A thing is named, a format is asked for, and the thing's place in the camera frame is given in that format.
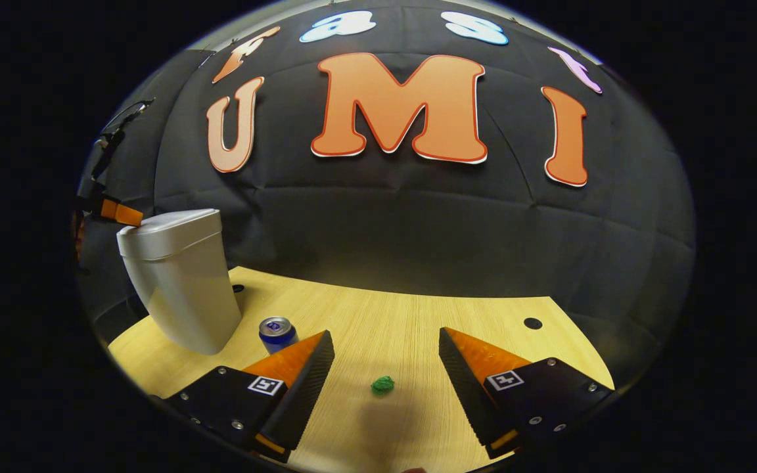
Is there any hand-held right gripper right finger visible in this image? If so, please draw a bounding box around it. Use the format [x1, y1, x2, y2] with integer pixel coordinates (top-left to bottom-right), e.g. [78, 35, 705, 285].
[439, 327, 616, 461]

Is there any black backdrop cloth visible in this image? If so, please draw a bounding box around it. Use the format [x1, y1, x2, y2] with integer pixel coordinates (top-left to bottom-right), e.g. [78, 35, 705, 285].
[76, 3, 696, 388]

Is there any blue pop can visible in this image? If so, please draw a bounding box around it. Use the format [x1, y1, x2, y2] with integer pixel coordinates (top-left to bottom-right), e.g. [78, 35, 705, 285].
[259, 317, 299, 355]

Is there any white desktop garbage bin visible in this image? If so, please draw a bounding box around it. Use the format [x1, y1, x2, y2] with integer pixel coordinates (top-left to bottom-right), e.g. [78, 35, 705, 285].
[116, 208, 242, 356]

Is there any wooden desktop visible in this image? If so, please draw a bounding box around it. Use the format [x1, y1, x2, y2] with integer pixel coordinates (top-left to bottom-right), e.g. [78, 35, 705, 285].
[108, 265, 616, 473]

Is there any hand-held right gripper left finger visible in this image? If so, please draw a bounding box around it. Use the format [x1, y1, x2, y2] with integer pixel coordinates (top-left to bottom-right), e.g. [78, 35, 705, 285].
[163, 330, 336, 464]

